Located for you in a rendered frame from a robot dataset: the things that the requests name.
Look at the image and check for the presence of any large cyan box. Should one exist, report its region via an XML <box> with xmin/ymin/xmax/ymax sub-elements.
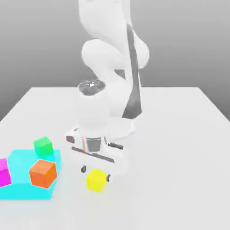
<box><xmin>0</xmin><ymin>149</ymin><xmax>62</xmax><ymax>201</ymax></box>

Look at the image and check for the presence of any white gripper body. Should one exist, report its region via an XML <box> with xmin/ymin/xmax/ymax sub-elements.
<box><xmin>69</xmin><ymin>143</ymin><xmax>127</xmax><ymax>176</ymax></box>

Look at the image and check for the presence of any small magenta cube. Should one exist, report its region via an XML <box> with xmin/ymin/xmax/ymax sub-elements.
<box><xmin>0</xmin><ymin>158</ymin><xmax>13</xmax><ymax>188</ymax></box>

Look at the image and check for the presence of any small green cube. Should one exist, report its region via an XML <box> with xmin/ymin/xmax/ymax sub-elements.
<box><xmin>33</xmin><ymin>136</ymin><xmax>54</xmax><ymax>157</ymax></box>

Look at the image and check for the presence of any small yellow cube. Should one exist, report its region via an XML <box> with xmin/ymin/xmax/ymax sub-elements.
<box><xmin>86</xmin><ymin>168</ymin><xmax>107</xmax><ymax>193</ymax></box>

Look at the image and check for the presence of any small orange cube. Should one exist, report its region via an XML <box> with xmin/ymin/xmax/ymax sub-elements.
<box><xmin>28</xmin><ymin>159</ymin><xmax>58</xmax><ymax>190</ymax></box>

